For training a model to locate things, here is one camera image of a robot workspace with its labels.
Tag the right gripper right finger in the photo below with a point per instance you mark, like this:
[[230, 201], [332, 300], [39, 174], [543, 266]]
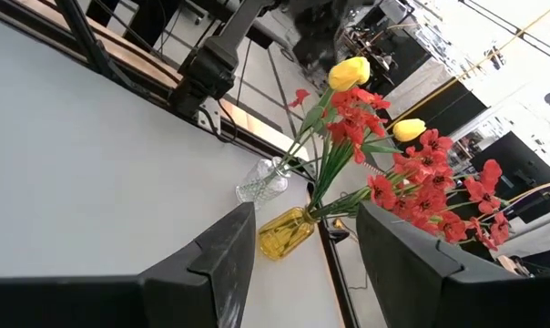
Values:
[[416, 282]]

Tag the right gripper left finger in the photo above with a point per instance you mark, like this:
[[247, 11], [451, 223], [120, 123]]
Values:
[[202, 282]]

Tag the amber glass vase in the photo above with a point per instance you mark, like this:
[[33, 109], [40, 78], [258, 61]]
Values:
[[286, 234]]

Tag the red artificial flower bunch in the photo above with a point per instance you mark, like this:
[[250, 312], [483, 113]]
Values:
[[484, 198], [352, 123], [432, 159]]

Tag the yellow artificial tulip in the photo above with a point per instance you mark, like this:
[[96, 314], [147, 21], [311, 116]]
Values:
[[349, 73], [409, 130]]

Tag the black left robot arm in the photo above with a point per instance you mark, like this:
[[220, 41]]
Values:
[[211, 68]]

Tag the clear textured glass vase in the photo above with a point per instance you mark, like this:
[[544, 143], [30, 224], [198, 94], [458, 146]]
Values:
[[261, 184]]

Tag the black frame clamp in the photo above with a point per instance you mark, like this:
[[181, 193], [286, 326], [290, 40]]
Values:
[[339, 234]]

